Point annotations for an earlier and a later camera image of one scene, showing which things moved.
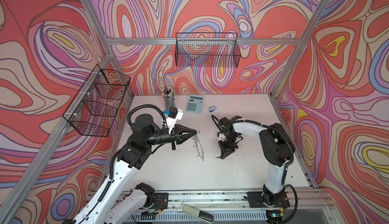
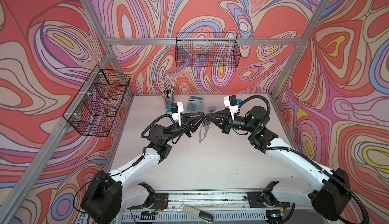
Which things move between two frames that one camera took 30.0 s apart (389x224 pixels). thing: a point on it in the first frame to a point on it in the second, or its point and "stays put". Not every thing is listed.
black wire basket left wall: [93, 110] stays put
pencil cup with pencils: [168, 94] stays put
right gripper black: [225, 149] to [226, 124]
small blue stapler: [212, 108] stays put
